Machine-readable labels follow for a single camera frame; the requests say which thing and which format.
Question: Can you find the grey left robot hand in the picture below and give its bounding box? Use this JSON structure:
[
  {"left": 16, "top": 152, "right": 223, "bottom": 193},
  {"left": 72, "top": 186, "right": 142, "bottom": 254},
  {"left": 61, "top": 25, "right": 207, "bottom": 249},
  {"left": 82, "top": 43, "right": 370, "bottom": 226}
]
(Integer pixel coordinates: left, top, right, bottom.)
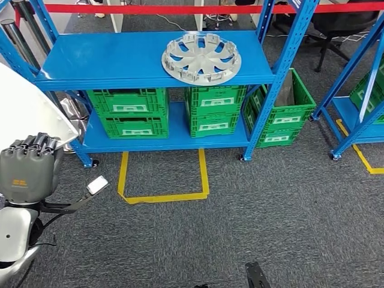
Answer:
[{"left": 0, "top": 133, "right": 64, "bottom": 204}]

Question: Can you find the white plastic cover part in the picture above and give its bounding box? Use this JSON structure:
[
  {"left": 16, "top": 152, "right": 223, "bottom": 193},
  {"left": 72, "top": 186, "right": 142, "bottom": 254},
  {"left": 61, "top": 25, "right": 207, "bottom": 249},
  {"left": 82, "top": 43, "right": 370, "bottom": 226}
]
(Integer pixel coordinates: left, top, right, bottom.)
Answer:
[{"left": 0, "top": 61, "right": 79, "bottom": 154}]

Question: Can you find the blue metal shelf rack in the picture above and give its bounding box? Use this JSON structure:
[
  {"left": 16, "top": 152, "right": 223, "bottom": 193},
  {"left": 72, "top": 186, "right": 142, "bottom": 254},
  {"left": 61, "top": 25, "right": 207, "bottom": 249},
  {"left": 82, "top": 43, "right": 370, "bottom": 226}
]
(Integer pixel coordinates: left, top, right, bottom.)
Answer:
[
  {"left": 0, "top": 0, "right": 320, "bottom": 168},
  {"left": 309, "top": 11, "right": 384, "bottom": 162}
]

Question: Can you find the green plastic crate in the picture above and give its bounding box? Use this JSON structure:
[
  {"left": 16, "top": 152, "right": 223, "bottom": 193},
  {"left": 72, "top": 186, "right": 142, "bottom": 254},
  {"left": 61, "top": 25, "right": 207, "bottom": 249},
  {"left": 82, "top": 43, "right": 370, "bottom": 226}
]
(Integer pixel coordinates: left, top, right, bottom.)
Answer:
[
  {"left": 349, "top": 59, "right": 384, "bottom": 125},
  {"left": 243, "top": 68, "right": 317, "bottom": 132},
  {"left": 188, "top": 113, "right": 245, "bottom": 139},
  {"left": 184, "top": 85, "right": 247, "bottom": 117},
  {"left": 86, "top": 88, "right": 169, "bottom": 119},
  {"left": 99, "top": 115, "right": 169, "bottom": 140},
  {"left": 255, "top": 127, "right": 302, "bottom": 149}
]

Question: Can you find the person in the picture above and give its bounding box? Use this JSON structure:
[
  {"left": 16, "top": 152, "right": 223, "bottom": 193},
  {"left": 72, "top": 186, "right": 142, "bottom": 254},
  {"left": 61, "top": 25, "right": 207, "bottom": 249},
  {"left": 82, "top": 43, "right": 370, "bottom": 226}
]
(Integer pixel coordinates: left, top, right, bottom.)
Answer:
[{"left": 90, "top": 0, "right": 106, "bottom": 19}]

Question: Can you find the white desk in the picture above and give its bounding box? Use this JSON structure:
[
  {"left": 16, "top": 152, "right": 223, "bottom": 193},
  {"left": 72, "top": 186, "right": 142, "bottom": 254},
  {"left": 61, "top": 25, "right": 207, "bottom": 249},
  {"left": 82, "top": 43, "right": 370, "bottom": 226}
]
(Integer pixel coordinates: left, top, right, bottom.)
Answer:
[{"left": 106, "top": 0, "right": 204, "bottom": 34}]

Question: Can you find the red barrier tape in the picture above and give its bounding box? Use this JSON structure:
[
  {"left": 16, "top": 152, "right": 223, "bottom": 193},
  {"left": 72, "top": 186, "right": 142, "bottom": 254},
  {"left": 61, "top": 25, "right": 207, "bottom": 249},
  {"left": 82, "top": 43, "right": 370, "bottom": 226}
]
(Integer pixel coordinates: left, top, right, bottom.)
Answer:
[{"left": 15, "top": 2, "right": 384, "bottom": 14}]

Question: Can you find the grey wheel hubcap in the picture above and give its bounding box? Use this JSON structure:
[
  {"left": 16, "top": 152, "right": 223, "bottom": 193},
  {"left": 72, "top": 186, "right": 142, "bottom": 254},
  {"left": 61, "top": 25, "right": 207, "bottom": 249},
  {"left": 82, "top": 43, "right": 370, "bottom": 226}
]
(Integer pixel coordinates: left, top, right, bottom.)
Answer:
[{"left": 161, "top": 32, "right": 242, "bottom": 86}]

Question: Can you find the chrome swivel chair base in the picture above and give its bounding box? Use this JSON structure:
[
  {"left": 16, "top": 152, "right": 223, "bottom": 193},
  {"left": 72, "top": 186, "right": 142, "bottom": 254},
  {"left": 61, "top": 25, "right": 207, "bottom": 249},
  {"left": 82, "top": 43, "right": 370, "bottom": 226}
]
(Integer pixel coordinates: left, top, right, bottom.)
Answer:
[{"left": 204, "top": 13, "right": 238, "bottom": 31}]

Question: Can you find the black left camera bracket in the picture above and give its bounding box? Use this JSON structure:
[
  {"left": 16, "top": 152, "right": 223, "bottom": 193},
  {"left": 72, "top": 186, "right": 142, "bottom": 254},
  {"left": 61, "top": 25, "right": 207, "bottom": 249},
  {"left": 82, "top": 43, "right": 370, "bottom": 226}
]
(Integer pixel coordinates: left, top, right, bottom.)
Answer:
[{"left": 39, "top": 188, "right": 94, "bottom": 215}]

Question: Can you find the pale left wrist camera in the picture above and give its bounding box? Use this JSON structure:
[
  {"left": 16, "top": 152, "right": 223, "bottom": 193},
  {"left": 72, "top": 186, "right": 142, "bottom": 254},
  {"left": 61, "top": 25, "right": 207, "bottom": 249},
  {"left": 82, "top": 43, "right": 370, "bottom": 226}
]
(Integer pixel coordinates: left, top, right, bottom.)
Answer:
[{"left": 86, "top": 175, "right": 109, "bottom": 196}]

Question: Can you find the chrome stanchion post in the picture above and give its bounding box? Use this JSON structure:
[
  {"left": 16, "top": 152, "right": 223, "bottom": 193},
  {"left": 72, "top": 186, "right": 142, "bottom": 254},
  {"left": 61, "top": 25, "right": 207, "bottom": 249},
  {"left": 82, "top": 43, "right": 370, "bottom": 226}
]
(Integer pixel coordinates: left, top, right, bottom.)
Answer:
[{"left": 0, "top": 19, "right": 91, "bottom": 155}]

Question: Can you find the dark stanchion post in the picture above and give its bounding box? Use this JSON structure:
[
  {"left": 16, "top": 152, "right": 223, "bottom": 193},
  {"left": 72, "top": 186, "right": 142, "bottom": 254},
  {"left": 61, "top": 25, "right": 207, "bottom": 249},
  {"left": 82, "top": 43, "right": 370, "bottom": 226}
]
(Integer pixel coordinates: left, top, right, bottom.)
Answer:
[{"left": 11, "top": 0, "right": 52, "bottom": 58}]

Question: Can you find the white floor cable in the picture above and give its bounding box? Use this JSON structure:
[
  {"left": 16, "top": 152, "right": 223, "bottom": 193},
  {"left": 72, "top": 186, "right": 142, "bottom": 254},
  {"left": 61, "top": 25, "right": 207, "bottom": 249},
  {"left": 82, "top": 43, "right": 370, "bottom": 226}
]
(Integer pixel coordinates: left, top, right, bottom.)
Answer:
[{"left": 155, "top": 14, "right": 188, "bottom": 34}]

